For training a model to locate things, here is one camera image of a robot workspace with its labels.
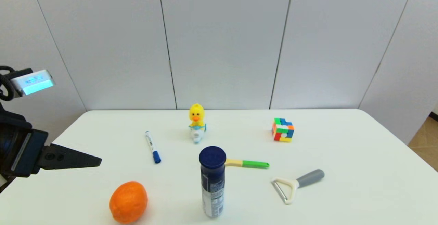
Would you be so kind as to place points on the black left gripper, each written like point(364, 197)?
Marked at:
point(17, 149)

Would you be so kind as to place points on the orange fruit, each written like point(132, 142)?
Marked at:
point(128, 202)

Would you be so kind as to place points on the white marker blue cap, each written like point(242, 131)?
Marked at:
point(152, 147)

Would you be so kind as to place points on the yellow duck scooter toy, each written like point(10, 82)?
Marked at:
point(196, 117)

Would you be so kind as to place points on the dark blue spray can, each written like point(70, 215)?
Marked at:
point(212, 180)

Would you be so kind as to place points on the colourful puzzle cube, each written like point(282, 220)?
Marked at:
point(282, 130)

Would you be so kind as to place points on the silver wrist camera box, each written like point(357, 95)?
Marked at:
point(33, 81)

